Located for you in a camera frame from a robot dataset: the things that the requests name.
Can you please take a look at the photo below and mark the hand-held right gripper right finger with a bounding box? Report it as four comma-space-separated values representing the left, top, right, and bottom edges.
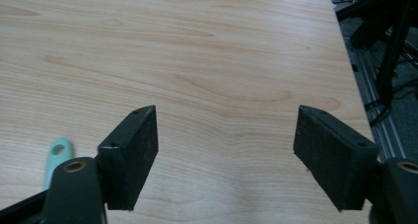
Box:
293, 105, 381, 212

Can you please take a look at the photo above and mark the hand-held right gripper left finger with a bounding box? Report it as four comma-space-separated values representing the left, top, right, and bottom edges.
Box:
96, 105, 160, 212

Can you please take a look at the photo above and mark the black metal stand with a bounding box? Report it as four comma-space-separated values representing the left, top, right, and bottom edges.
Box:
335, 0, 418, 107

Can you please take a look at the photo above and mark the aluminium rail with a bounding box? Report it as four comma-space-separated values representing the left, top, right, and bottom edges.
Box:
345, 36, 407, 163

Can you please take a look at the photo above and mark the mint green plastic handle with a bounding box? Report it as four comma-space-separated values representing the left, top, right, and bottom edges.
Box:
42, 137, 73, 191

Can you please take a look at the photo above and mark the black cable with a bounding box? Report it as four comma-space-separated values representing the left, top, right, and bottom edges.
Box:
364, 77, 418, 128

